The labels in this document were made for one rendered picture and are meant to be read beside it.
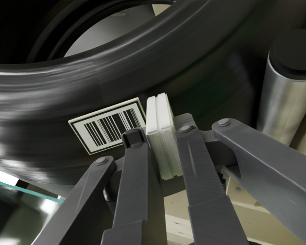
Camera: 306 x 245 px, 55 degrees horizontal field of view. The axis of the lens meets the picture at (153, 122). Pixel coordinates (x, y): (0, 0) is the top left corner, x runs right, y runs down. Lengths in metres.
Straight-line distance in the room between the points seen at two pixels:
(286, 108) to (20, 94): 0.24
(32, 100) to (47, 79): 0.02
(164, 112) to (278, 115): 0.15
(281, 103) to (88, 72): 0.17
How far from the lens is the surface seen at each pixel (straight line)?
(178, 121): 0.18
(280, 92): 0.27
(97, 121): 0.24
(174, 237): 0.90
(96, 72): 0.26
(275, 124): 0.32
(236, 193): 0.55
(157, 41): 0.26
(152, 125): 0.16
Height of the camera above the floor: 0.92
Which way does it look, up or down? 19 degrees up
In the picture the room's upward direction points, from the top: 80 degrees counter-clockwise
